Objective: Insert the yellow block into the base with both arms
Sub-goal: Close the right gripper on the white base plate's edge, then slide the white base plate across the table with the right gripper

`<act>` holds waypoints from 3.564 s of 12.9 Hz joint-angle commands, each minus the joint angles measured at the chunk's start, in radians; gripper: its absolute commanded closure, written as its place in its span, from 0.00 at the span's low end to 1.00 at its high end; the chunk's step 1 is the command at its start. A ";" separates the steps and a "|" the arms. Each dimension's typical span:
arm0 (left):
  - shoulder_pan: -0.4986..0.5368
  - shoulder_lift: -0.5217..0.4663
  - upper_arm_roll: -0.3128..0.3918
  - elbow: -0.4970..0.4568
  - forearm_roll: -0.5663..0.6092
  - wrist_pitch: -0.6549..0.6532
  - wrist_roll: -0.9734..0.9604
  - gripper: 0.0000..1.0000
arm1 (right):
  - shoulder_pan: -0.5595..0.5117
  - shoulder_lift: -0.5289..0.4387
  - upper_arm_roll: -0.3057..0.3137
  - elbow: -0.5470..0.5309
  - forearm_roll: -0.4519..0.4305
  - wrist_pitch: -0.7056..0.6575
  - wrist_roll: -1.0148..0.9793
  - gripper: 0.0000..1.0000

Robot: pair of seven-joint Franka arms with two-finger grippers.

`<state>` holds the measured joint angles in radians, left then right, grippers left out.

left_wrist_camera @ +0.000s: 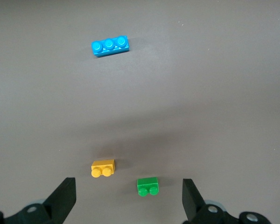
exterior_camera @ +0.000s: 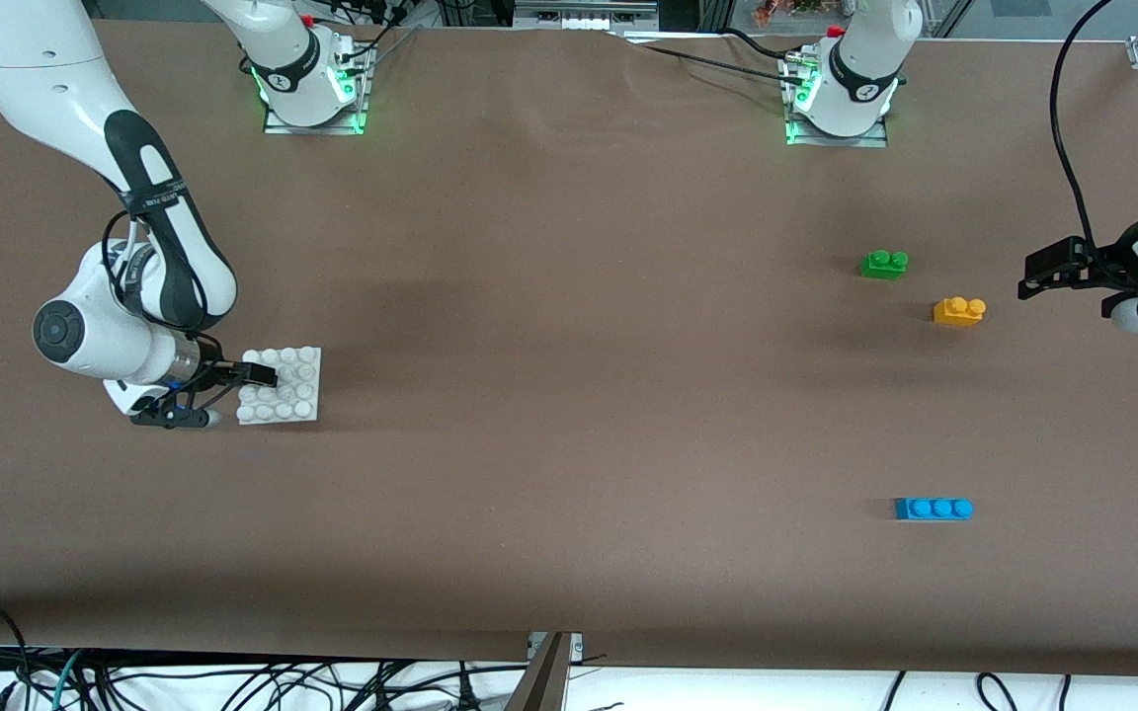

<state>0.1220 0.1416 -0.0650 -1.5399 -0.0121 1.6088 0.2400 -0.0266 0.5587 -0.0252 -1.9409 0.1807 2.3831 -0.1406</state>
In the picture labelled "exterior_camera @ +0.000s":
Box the short black base cable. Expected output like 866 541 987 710
722 28 799 60

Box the aluminium table leg profile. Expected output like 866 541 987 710
503 632 570 711

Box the orange background clutter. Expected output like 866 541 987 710
755 0 832 26

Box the slanted aluminium post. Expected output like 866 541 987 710
925 0 977 39

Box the white studded base plate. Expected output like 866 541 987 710
236 346 323 426

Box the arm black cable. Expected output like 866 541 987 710
102 210 210 343
1050 0 1116 250

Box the grey power strip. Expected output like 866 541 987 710
513 0 660 32

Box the yellow two-stud block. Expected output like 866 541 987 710
933 297 988 328

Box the blue three-stud block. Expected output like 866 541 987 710
894 497 975 522

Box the metal table edge bracket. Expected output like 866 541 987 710
527 632 585 665

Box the teal floor cable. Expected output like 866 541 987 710
47 649 86 711

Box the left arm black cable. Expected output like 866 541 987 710
1050 0 1116 250

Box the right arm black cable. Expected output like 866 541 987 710
102 210 210 343

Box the long black base cable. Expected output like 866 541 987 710
643 44 809 86

